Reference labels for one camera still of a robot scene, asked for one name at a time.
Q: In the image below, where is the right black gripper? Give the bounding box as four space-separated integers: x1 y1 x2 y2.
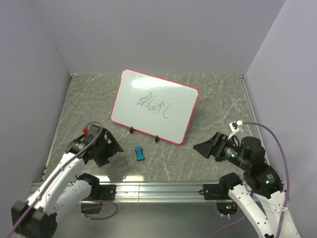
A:
193 130 250 169

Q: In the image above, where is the blue whiteboard eraser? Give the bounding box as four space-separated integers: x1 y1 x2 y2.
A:
135 146 145 161

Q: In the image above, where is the pink framed whiteboard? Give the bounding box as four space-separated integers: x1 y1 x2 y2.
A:
110 68 199 145

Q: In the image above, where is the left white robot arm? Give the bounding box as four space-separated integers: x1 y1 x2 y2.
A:
11 125 124 238

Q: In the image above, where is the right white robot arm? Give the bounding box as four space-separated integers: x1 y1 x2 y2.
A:
193 132 300 238

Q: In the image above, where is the left wrist camera red cap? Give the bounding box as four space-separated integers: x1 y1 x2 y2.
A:
83 124 100 136

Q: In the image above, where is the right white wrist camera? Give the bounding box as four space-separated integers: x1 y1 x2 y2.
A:
228 120 244 139

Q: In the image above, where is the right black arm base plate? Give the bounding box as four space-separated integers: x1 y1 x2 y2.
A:
198 183 230 200

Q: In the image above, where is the aluminium front rail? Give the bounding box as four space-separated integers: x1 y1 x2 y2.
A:
27 180 288 204

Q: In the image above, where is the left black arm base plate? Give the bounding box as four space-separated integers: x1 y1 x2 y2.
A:
87 184 117 201

